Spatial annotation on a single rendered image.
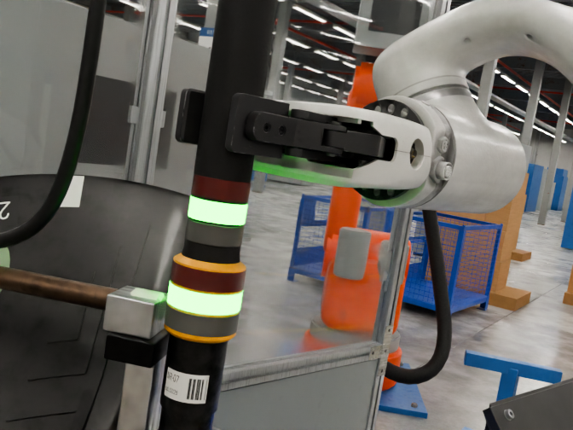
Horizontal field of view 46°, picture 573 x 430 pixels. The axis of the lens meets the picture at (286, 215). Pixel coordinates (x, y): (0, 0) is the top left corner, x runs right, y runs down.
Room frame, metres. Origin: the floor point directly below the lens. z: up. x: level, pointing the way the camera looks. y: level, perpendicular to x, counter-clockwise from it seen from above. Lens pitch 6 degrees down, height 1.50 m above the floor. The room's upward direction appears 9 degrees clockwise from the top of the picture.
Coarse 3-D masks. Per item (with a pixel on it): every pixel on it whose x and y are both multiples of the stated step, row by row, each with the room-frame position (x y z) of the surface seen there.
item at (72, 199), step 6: (72, 180) 0.54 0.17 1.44; (78, 180) 0.54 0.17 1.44; (72, 186) 0.54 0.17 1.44; (78, 186) 0.54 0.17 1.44; (72, 192) 0.53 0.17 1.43; (78, 192) 0.53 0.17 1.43; (66, 198) 0.53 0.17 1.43; (72, 198) 0.53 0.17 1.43; (78, 198) 0.53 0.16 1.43; (66, 204) 0.52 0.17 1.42; (72, 204) 0.53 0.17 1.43; (78, 204) 0.53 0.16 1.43
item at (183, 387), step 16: (176, 352) 0.38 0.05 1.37; (192, 352) 0.37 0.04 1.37; (208, 352) 0.38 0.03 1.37; (224, 352) 0.39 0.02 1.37; (176, 368) 0.38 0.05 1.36; (192, 368) 0.38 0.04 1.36; (208, 368) 0.38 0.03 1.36; (176, 384) 0.38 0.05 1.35; (192, 384) 0.37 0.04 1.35; (208, 384) 0.38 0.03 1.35; (160, 400) 0.39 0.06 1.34; (176, 400) 0.38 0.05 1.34; (192, 400) 0.38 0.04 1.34; (208, 400) 0.38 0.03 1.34; (160, 416) 0.39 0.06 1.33; (176, 416) 0.38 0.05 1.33; (192, 416) 0.38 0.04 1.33; (208, 416) 0.38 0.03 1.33
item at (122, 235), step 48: (0, 192) 0.52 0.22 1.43; (48, 192) 0.53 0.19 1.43; (96, 192) 0.54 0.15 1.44; (144, 192) 0.55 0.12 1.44; (48, 240) 0.50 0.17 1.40; (96, 240) 0.51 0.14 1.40; (144, 240) 0.51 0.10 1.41; (144, 288) 0.48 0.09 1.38; (0, 336) 0.45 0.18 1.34; (48, 336) 0.45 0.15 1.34; (96, 336) 0.45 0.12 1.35; (0, 384) 0.43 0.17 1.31; (48, 384) 0.43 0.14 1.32; (96, 384) 0.43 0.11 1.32
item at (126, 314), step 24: (120, 288) 0.40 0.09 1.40; (120, 312) 0.38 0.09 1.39; (144, 312) 0.38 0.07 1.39; (120, 336) 0.38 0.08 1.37; (144, 336) 0.38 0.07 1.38; (168, 336) 0.40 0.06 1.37; (120, 360) 0.38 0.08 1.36; (144, 360) 0.38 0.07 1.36; (144, 384) 0.38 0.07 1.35; (120, 408) 0.38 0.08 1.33; (144, 408) 0.38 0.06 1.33
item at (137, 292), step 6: (138, 288) 0.40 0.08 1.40; (132, 294) 0.39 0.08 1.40; (138, 294) 0.39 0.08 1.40; (144, 294) 0.39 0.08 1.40; (150, 294) 0.39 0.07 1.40; (156, 294) 0.39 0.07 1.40; (162, 294) 0.40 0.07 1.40; (162, 300) 0.39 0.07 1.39; (162, 306) 0.40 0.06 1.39; (162, 312) 0.40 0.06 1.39; (162, 318) 0.40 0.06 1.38
